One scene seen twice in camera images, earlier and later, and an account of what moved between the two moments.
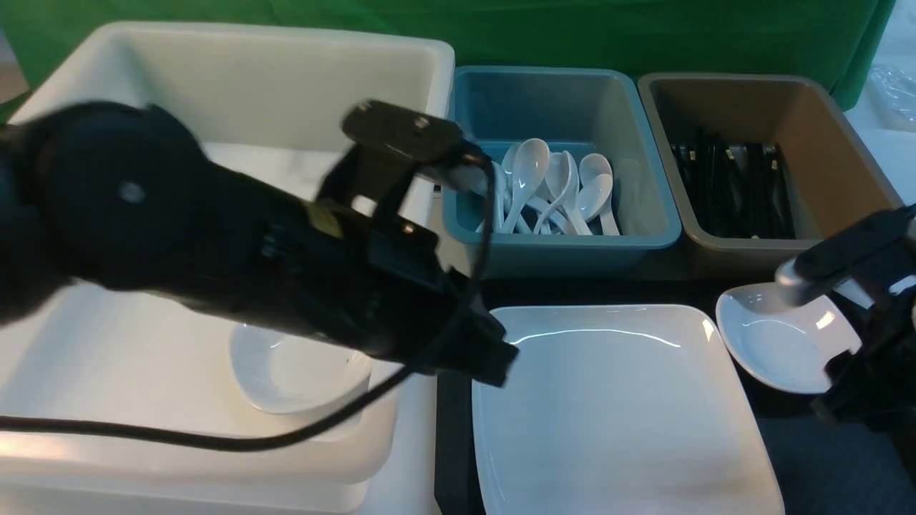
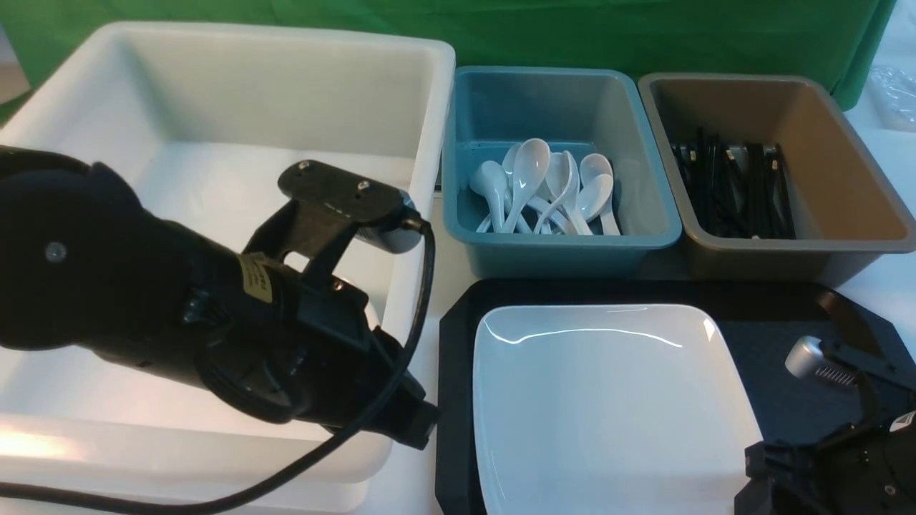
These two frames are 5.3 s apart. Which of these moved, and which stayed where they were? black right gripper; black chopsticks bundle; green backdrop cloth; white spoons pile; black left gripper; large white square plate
Moved: black left gripper; black right gripper
Stayed: black chopsticks bundle; large white square plate; white spoons pile; green backdrop cloth
